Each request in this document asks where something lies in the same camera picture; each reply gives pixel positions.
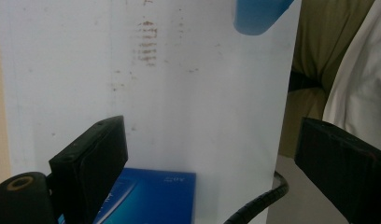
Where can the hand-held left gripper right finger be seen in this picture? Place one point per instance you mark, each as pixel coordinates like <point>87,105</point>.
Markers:
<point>344,171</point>

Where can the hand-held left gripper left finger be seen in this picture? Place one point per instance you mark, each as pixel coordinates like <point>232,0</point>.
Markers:
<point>86,174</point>

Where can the blue box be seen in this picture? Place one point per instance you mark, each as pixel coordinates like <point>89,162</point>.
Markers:
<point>154,199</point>

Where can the blue rubber bulb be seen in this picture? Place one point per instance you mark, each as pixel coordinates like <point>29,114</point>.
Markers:
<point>257,15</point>

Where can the white cloth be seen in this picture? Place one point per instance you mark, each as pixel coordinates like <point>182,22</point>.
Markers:
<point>366,77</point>

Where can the olive cloth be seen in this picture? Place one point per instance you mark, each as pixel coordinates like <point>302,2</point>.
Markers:
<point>319,37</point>

